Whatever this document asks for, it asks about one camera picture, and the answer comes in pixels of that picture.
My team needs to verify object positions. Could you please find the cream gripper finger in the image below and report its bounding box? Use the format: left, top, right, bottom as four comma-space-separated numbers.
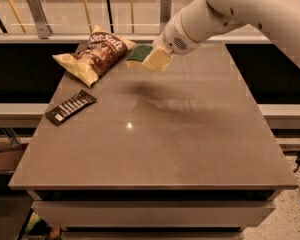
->
142, 48, 172, 72

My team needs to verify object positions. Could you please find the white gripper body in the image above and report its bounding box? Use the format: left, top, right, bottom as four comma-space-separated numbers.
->
151, 13, 199, 55

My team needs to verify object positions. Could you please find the green and yellow sponge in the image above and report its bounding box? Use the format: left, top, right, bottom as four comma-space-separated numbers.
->
126, 45, 153, 68

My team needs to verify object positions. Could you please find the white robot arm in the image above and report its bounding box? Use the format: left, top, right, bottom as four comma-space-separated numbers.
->
142, 0, 300, 71

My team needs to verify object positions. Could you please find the brown chip bag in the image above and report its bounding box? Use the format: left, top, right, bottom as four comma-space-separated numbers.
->
53, 25, 135, 87

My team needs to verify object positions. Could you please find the dark brown candy bar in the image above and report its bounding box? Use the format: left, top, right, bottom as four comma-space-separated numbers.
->
45, 90, 97, 126

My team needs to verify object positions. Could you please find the grey cabinet drawer front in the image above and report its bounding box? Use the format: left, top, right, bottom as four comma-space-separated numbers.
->
32, 201, 275, 228

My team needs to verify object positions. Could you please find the middle metal railing bracket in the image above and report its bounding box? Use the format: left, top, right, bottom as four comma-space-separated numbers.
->
159, 0, 172, 31

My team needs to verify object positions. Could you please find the metal railing bracket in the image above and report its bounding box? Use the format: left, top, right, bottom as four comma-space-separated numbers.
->
26, 0, 52, 39
159, 0, 172, 31

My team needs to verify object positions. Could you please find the left metal railing bracket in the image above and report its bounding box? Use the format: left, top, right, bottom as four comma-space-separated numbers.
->
26, 0, 52, 39

